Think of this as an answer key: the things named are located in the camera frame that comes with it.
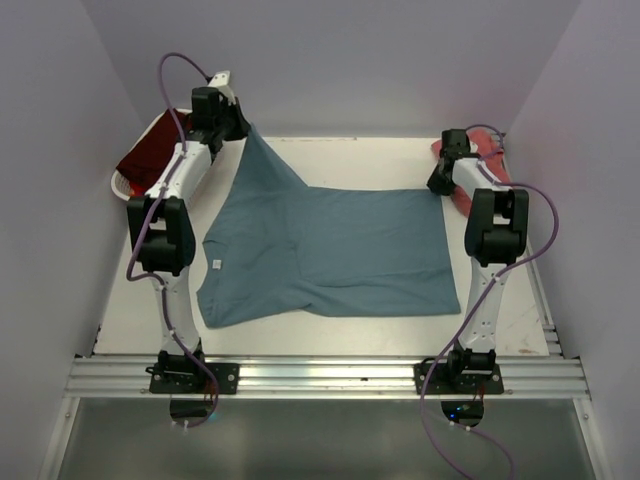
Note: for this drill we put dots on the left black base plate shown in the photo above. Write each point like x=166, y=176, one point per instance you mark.
x=175, y=374

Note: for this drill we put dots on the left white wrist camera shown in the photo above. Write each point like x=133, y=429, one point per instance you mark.
x=221, y=82

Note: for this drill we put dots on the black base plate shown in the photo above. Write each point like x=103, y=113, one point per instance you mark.
x=175, y=374
x=443, y=382

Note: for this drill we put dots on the white laundry basket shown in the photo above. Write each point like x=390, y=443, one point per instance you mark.
x=182, y=176

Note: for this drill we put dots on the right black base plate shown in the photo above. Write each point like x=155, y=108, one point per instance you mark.
x=443, y=382

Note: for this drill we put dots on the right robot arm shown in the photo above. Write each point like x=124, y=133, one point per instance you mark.
x=495, y=238

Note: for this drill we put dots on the red and blue clothes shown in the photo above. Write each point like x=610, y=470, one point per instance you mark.
x=136, y=190

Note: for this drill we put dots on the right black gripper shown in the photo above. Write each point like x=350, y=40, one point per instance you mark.
x=435, y=184

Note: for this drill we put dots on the aluminium mounting rail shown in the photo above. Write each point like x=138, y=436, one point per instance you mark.
x=288, y=377

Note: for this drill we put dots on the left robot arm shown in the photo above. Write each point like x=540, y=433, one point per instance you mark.
x=162, y=237

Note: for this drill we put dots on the dark red t shirt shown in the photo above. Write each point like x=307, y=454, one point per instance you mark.
x=147, y=160

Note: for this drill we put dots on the blue t shirt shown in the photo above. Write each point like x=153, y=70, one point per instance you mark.
x=279, y=245

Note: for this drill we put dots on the pink folded t shirt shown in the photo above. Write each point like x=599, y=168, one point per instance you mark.
x=492, y=160

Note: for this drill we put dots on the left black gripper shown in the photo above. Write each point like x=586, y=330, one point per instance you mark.
x=242, y=126

